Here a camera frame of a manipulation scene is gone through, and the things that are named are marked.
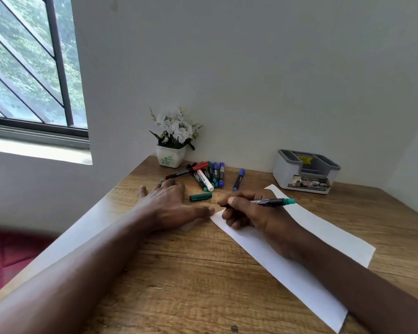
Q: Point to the person's left hand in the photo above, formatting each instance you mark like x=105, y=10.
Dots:
x=170, y=205

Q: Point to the person's right hand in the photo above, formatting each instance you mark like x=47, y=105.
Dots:
x=261, y=219

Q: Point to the thin green-capped marker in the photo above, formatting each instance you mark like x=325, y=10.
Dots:
x=275, y=202

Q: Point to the green marker cap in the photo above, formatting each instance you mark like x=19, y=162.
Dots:
x=200, y=197

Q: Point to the pile of colored markers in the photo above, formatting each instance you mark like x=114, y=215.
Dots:
x=205, y=180

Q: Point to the thin blue-capped pen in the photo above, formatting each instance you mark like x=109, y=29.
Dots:
x=239, y=179

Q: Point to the white paper sheet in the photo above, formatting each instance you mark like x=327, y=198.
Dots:
x=282, y=267

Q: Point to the thick blue marker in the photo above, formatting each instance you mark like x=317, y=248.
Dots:
x=221, y=175

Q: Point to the person's left forearm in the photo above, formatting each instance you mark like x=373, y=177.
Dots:
x=73, y=267

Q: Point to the person's right forearm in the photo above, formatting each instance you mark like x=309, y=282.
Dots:
x=369, y=292

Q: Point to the potted white artificial flowers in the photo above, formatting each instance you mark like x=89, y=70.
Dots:
x=170, y=159

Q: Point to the gray desk organizer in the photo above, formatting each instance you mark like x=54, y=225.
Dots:
x=289, y=173

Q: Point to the red quilted mattress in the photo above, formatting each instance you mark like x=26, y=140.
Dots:
x=7, y=260

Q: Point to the barred window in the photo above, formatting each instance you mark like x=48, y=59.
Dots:
x=21, y=66

